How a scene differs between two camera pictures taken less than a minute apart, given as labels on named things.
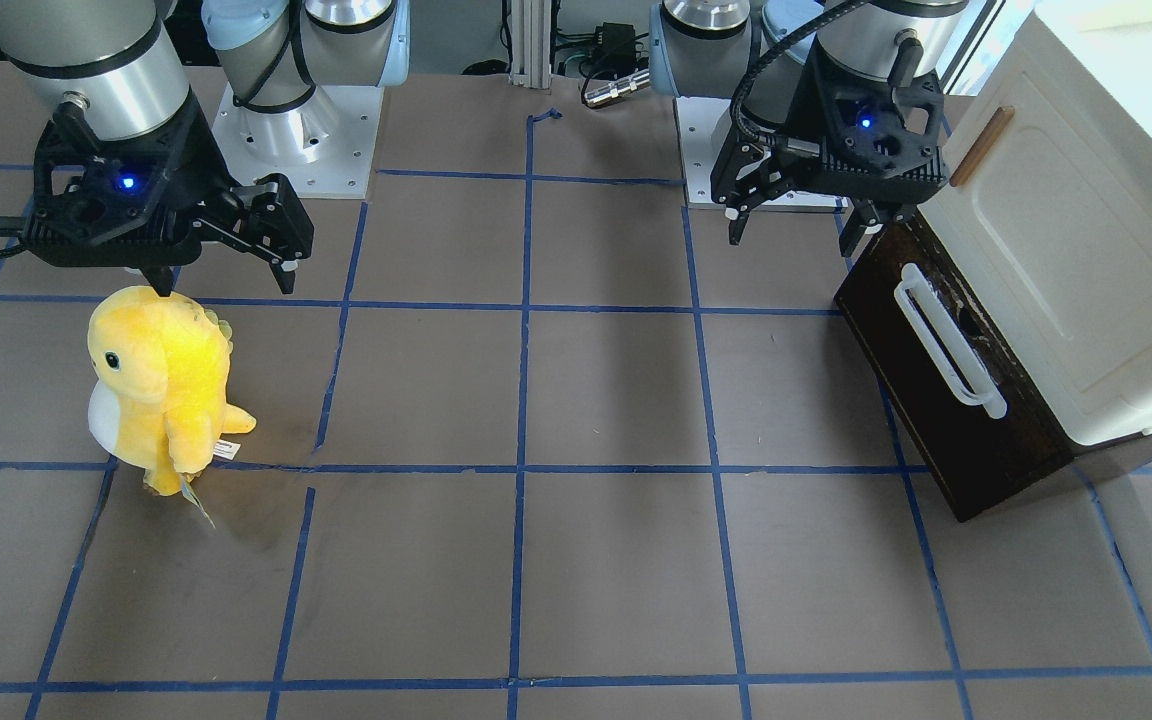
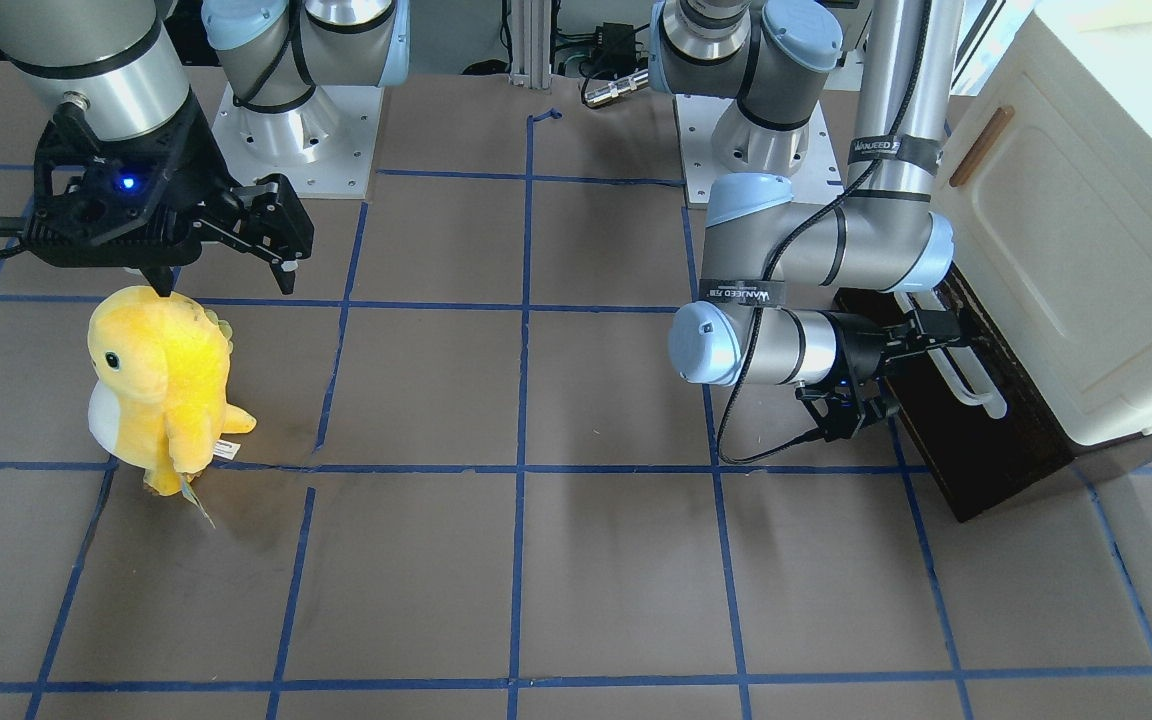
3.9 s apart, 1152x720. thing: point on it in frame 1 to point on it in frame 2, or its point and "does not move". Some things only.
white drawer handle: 946,342 does not move
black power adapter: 614,46 does not move
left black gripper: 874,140 to 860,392
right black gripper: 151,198 does not move
